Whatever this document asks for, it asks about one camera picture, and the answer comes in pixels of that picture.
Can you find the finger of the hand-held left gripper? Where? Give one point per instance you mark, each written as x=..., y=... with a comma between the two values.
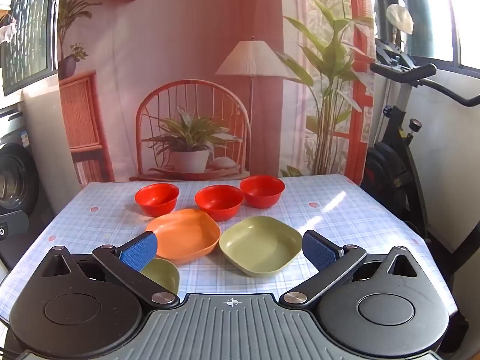
x=15, y=225

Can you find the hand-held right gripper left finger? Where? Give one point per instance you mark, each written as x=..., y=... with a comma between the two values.
x=138, y=253

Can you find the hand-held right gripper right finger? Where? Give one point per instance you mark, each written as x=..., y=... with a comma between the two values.
x=319, y=252

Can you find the red bowl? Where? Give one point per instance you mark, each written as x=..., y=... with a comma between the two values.
x=219, y=202
x=155, y=198
x=262, y=191

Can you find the small green plate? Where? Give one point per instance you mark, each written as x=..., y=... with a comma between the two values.
x=165, y=275

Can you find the grey washing machine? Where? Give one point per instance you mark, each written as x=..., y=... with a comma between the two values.
x=15, y=180

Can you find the orange plate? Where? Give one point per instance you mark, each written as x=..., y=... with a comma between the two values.
x=183, y=236

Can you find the blue plaid tablecloth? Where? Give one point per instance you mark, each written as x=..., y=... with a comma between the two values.
x=93, y=225

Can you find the large green plate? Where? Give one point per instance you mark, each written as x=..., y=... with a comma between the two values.
x=258, y=245

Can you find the black exercise bike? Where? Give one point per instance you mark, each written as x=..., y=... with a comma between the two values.
x=393, y=165

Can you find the barred window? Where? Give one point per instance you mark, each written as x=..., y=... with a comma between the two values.
x=26, y=26

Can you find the printed room backdrop cloth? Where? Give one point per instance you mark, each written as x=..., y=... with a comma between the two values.
x=187, y=45

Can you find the white cloth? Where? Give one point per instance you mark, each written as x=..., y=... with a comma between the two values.
x=400, y=18

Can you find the bright window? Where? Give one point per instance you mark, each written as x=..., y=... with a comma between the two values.
x=431, y=11

